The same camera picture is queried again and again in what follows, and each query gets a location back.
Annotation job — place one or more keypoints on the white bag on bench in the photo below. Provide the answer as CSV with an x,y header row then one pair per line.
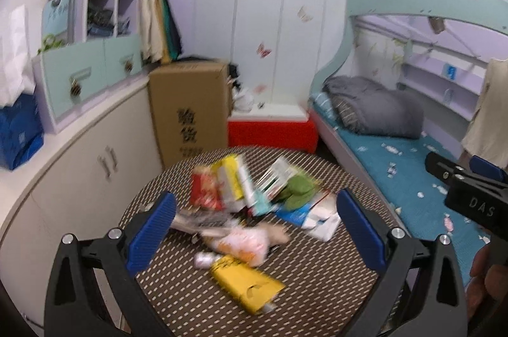
x,y
242,100

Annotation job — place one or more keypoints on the green leaf plush toy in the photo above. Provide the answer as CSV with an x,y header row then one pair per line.
x,y
299,190

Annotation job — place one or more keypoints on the yellow white tall box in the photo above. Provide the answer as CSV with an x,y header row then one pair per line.
x,y
234,183

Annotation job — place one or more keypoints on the brown cardboard box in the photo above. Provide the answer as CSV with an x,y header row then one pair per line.
x,y
189,108

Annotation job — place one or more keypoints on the yellow paper box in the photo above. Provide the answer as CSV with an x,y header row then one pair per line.
x,y
251,288

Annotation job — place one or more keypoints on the white wardrobe doors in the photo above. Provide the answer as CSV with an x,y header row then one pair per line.
x,y
278,45

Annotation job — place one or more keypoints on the striped white leaflet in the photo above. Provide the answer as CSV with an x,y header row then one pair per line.
x,y
276,178

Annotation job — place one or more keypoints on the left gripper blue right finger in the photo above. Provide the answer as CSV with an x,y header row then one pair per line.
x,y
366,228

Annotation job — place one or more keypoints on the red snack bag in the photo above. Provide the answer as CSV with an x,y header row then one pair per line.
x,y
205,192

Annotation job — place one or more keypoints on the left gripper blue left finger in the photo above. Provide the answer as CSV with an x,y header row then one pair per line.
x,y
147,230

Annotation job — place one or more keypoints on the teal bunk bed frame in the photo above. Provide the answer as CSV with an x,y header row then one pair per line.
x,y
438,49

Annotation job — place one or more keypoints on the folded printed magazine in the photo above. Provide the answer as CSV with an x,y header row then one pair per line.
x,y
203,223

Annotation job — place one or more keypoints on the blue white paper carton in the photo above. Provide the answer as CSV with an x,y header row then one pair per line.
x,y
318,218

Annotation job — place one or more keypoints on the hanging clothes on rack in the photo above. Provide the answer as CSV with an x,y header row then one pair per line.
x,y
159,34

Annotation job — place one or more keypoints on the white low cabinet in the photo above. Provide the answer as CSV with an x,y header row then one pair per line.
x,y
81,181

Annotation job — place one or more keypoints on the beige hanging sweater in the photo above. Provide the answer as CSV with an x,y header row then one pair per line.
x,y
487,131

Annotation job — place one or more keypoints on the blue shopping bag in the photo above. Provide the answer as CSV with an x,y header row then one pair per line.
x,y
22,134

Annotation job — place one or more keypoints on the person's right hand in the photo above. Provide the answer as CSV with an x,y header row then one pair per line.
x,y
485,281

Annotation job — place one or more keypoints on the teal drawer cabinet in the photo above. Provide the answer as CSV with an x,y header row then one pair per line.
x,y
72,79

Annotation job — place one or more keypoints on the red storage bench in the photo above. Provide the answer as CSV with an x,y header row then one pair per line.
x,y
290,132

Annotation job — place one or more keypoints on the teal candy print mattress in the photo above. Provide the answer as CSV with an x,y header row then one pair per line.
x,y
393,168

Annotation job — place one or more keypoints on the grey folded duvet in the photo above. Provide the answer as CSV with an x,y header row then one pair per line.
x,y
366,107

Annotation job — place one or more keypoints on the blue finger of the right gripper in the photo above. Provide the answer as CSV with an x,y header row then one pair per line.
x,y
442,168
486,169

